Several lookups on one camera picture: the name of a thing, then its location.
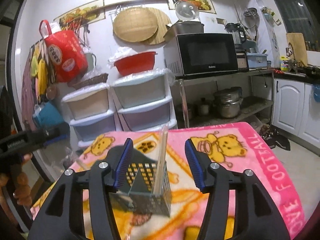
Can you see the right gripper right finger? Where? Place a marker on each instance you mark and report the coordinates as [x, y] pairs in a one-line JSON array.
[[256, 214]]

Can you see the dark window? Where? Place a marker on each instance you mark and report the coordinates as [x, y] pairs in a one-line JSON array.
[[299, 18]]

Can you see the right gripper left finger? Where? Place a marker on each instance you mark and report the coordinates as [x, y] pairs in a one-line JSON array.
[[61, 215]]

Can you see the stainless steel pots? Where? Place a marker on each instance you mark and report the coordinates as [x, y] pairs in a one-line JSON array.
[[228, 102]]

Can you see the white kitchen cabinets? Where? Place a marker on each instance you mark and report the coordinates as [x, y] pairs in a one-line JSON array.
[[296, 109]]

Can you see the green plastic utensil basket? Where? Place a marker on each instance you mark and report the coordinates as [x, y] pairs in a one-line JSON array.
[[136, 193]]

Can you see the wooden cutting board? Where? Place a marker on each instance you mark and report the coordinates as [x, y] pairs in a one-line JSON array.
[[296, 48]]

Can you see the food picture left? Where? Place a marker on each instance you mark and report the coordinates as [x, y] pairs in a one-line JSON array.
[[82, 15]]

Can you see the metal shelf rack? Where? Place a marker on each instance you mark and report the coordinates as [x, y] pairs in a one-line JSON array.
[[250, 106]]

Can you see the red plastic basin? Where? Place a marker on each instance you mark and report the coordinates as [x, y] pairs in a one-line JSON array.
[[136, 63]]

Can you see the blue hanging bag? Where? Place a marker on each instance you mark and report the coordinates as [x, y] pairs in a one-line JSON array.
[[46, 115]]

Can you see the red hanging bag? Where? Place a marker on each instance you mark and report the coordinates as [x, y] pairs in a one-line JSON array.
[[65, 53]]

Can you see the left drawer storage tower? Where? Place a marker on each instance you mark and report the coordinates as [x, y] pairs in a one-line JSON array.
[[91, 111]]

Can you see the right drawer storage tower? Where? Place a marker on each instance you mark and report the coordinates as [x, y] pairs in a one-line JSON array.
[[143, 101]]

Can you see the round bamboo tray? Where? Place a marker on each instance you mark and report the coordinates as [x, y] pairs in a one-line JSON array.
[[135, 24]]

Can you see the black microwave oven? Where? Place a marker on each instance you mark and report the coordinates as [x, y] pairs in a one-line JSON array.
[[190, 56]]

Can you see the person's left hand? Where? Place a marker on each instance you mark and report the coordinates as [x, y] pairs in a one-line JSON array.
[[23, 191]]

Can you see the pink cartoon blanket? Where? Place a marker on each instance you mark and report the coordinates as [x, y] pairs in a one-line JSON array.
[[236, 147]]

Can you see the glass pot lid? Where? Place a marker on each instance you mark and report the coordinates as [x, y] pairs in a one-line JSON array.
[[186, 11]]

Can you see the black blender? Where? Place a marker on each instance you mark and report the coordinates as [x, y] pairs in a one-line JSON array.
[[237, 32]]

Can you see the drawer storage tower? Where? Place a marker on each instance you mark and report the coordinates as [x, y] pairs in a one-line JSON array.
[[143, 101], [91, 111]]

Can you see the wicker basket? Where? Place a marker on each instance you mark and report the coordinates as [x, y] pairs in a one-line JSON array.
[[102, 78]]

